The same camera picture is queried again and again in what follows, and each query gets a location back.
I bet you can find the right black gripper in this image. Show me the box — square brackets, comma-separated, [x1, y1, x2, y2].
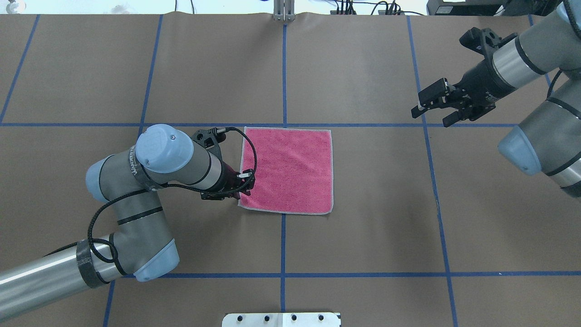
[411, 60, 506, 128]

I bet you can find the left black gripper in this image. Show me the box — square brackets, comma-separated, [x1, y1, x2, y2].
[201, 166, 256, 201]

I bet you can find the pink towel with grey back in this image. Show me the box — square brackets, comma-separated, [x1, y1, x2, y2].
[238, 127, 334, 215]

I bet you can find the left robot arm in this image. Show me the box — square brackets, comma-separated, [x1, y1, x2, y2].
[1, 124, 257, 321]

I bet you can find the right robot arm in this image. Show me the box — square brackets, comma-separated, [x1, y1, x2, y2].
[411, 0, 581, 200]

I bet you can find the white mounting plate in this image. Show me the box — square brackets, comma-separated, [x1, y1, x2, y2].
[222, 312, 342, 327]

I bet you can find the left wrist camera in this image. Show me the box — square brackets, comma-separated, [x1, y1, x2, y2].
[191, 128, 226, 151]

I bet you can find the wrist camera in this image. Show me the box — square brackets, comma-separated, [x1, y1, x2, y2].
[191, 128, 226, 151]
[459, 27, 517, 58]

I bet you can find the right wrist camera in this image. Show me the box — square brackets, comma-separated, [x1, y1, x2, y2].
[459, 27, 517, 58]

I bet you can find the aluminium frame post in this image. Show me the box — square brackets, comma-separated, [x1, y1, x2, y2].
[273, 0, 296, 23]

